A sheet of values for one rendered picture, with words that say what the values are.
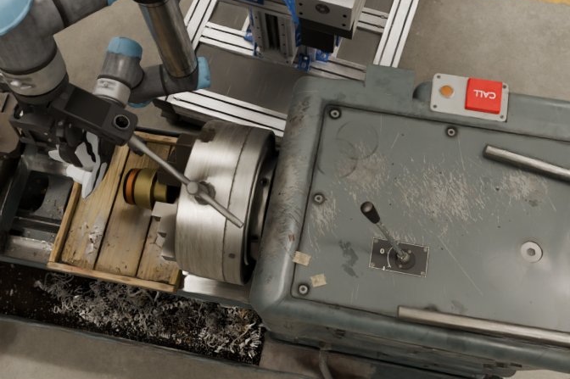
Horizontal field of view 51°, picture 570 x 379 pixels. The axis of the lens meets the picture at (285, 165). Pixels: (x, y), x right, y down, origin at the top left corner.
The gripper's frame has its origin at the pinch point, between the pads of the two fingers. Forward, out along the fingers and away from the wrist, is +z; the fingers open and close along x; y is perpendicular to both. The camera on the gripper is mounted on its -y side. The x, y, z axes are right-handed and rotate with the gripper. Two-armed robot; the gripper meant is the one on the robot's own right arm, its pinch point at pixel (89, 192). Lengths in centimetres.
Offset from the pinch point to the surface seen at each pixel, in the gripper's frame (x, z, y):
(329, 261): 17, 8, -51
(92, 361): -107, 36, 28
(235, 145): 14.1, -10.4, -30.4
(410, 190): 17, -6, -62
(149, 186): 4.5, -2.5, -13.5
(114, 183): -19.2, -7.8, 3.5
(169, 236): 2.6, 6.3, -19.4
